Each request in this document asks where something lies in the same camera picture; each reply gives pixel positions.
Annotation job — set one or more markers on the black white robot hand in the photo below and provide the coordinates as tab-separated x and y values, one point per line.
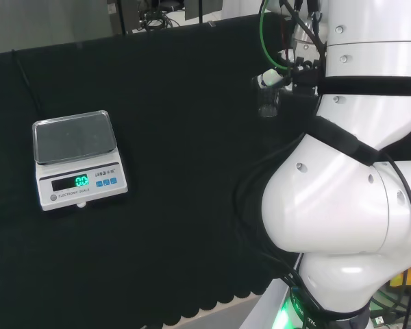
303	85

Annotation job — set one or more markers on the clear glass beaker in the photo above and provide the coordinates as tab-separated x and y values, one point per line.
269	104

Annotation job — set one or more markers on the dark grey board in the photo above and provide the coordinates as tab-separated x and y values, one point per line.
209	7

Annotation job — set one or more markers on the black tripod pole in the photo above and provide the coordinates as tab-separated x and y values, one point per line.
200	10
123	17

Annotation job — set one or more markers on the black bench cloth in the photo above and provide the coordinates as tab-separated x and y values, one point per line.
174	137

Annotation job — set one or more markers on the yellow stop button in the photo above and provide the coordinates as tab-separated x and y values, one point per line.
409	276

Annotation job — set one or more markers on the white electronic balance steel pan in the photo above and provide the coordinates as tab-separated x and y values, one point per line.
82	178

